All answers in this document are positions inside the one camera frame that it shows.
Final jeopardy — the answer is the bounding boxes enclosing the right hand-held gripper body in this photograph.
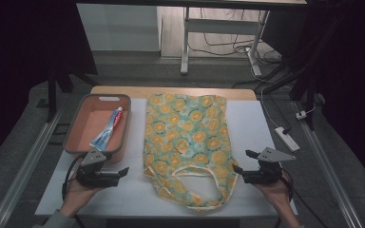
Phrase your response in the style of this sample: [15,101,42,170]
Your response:
[241,146,298,185]

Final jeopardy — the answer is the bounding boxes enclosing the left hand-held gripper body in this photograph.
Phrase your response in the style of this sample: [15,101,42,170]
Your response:
[75,148,122,188]

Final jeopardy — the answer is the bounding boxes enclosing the white and blue toothpaste tube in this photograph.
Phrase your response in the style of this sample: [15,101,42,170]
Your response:
[89,106,125,152]

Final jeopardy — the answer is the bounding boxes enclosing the orange plastic tray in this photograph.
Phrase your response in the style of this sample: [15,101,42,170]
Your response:
[62,93,132,164]

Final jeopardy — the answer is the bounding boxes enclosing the orange-print teal cloth bag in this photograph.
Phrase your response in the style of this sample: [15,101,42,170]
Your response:
[142,92,240,214]

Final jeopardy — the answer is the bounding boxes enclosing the person's right hand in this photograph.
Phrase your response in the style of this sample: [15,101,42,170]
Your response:
[251,172,294,219]

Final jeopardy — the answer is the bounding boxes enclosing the person's left hand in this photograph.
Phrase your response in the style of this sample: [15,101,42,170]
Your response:
[59,170,108,219]

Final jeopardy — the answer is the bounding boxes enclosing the white power strip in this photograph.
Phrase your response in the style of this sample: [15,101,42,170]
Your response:
[274,126,301,152]

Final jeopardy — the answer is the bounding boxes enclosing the black curtain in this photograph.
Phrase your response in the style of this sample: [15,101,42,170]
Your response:
[0,0,98,172]
[262,0,365,191]

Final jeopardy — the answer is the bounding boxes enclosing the left hand-held gripper cable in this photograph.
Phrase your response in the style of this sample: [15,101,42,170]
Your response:
[61,155,84,201]

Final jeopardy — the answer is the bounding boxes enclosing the hand-held gripper cable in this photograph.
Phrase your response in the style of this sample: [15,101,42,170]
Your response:
[279,175,331,228]
[61,155,84,201]

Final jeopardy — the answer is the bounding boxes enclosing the right hand-held gripper cable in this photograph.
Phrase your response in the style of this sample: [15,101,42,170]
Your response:
[279,175,331,228]

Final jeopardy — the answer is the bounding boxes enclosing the white cable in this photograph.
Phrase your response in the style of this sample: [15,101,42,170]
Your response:
[249,47,317,129]

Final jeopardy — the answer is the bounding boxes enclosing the aluminium rail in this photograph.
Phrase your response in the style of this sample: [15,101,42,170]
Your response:
[0,107,65,228]
[298,120,365,228]

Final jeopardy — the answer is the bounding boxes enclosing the black floor cables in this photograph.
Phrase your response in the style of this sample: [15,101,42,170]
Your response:
[186,8,294,134]

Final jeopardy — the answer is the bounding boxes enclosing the white metal desk frame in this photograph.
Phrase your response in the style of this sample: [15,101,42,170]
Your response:
[180,6,271,77]

